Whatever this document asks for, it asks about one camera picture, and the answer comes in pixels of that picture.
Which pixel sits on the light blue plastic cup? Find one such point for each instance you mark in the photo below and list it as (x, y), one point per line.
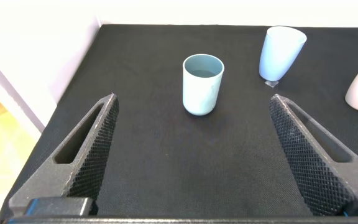
(278, 53)

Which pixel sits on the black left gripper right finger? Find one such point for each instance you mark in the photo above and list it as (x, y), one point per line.
(328, 168)

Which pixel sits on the teal green plastic cup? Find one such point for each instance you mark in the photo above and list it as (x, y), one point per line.
(200, 93)

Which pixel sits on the clear tape piece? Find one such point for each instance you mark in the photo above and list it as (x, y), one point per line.
(271, 83)

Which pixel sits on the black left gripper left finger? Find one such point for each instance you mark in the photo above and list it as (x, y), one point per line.
(73, 168)

